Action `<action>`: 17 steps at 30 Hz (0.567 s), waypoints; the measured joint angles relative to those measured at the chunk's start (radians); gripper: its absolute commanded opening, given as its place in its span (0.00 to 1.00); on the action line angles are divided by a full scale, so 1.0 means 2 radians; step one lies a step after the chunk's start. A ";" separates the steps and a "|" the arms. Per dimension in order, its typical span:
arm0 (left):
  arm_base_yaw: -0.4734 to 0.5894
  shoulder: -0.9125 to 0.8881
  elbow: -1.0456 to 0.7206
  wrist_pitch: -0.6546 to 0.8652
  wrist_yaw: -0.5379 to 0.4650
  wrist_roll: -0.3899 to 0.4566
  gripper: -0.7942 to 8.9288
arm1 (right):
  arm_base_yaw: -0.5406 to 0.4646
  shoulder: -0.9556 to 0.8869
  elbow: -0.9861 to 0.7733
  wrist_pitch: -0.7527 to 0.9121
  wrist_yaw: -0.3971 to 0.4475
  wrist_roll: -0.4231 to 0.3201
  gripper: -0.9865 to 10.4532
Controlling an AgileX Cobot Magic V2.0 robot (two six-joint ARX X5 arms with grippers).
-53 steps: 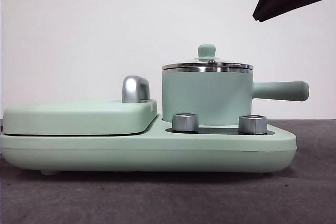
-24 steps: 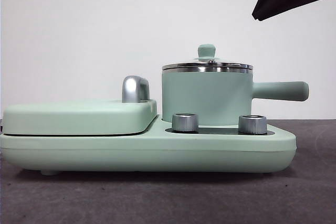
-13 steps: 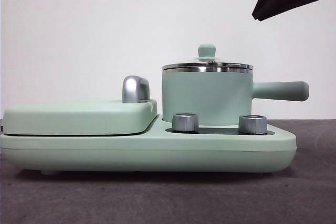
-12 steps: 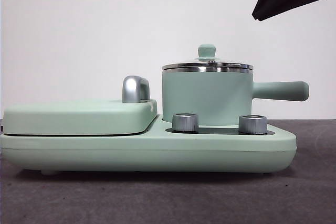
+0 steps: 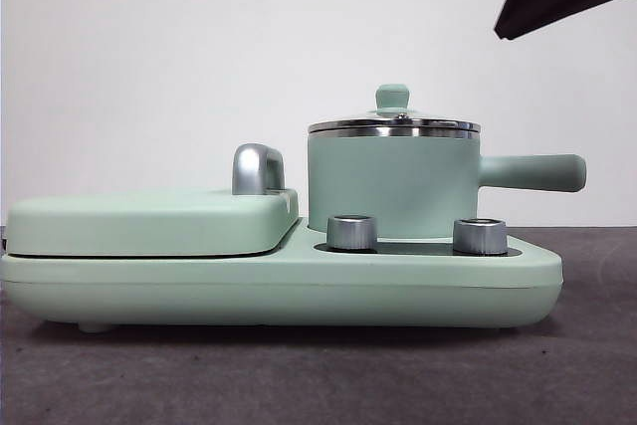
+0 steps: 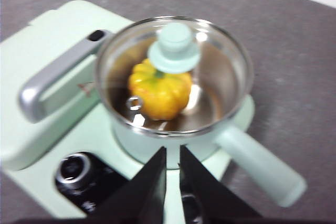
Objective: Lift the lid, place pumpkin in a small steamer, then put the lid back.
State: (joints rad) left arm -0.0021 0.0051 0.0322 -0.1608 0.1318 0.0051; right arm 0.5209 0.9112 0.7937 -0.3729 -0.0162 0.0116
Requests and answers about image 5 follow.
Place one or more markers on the glass lid with green knob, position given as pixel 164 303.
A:
pixel 392 99

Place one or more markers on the silver control knob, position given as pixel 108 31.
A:
pixel 352 233
pixel 479 237

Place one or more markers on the green breakfast machine base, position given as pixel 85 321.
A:
pixel 423 290

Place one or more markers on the green hinged griddle cover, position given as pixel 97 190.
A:
pixel 149 226

